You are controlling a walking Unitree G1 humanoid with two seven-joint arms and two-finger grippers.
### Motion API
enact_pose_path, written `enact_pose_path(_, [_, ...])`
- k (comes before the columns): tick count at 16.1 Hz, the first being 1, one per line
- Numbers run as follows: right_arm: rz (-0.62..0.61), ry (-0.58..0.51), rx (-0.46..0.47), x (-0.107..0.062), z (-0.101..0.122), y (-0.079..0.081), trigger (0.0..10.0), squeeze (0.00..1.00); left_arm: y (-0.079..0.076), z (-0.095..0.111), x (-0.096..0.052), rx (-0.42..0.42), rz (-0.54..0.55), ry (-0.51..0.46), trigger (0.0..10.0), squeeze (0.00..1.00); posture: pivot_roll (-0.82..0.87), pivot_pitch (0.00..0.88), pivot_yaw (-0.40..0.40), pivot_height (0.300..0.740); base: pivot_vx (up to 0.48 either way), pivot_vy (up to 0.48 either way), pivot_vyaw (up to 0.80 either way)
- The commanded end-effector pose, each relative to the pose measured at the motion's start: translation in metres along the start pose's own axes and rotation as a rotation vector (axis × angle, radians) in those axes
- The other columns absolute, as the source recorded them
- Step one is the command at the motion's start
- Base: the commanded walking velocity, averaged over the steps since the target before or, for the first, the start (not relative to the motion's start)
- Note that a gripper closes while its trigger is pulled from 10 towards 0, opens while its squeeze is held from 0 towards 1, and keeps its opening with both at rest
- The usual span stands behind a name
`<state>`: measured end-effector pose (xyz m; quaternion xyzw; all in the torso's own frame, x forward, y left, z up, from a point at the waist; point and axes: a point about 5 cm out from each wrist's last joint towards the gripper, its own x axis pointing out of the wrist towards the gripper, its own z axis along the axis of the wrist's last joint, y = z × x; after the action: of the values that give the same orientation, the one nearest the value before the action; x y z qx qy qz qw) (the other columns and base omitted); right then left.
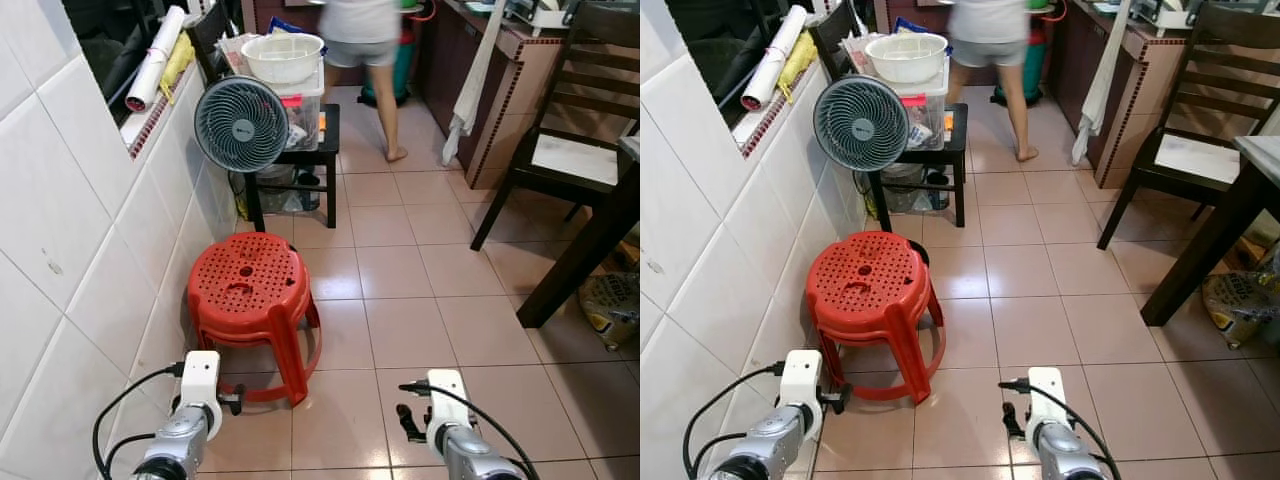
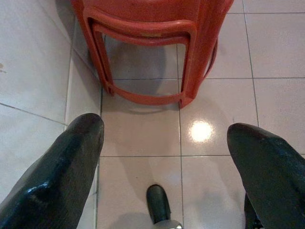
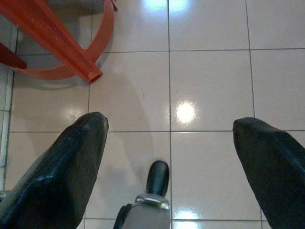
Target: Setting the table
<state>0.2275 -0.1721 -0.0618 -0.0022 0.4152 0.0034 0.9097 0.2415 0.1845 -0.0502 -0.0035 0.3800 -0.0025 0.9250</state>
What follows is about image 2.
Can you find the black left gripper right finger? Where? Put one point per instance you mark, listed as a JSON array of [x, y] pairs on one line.
[[274, 176]]

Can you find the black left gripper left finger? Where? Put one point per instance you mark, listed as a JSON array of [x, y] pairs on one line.
[[52, 176]]

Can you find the red plastic stool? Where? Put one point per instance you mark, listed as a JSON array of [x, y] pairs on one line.
[[124, 38], [143, 9]]

